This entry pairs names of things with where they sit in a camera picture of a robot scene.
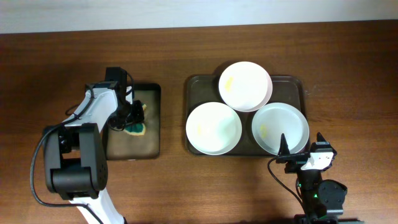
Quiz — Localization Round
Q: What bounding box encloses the black water tray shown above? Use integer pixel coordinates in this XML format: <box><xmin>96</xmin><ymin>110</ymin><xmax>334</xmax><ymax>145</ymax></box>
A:
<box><xmin>103</xmin><ymin>83</ymin><xmax>161</xmax><ymax>161</ymax></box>

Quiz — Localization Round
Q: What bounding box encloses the large brown serving tray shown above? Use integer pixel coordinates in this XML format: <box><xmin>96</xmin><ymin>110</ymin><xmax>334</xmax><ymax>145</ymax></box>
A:
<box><xmin>185</xmin><ymin>75</ymin><xmax>306</xmax><ymax>157</ymax></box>

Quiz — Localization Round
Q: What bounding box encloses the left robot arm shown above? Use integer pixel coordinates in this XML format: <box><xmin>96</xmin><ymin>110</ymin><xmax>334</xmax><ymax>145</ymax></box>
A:
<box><xmin>37</xmin><ymin>67</ymin><xmax>144</xmax><ymax>223</ymax></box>

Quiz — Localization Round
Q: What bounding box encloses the white plate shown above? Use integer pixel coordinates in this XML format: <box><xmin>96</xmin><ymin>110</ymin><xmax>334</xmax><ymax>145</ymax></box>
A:
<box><xmin>185</xmin><ymin>102</ymin><xmax>243</xmax><ymax>156</ymax></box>

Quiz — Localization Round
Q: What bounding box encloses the light grey plate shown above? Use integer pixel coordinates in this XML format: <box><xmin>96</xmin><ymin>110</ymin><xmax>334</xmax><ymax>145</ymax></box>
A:
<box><xmin>251</xmin><ymin>103</ymin><xmax>310</xmax><ymax>155</ymax></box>

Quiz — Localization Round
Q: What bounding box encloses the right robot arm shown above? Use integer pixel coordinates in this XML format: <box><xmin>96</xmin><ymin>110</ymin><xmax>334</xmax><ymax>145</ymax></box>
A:
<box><xmin>271</xmin><ymin>133</ymin><xmax>362</xmax><ymax>223</ymax></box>

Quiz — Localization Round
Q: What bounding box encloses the green yellow sponge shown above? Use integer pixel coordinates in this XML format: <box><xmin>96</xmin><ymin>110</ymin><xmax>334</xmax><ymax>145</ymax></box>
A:
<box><xmin>124</xmin><ymin>101</ymin><xmax>147</xmax><ymax>136</ymax></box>

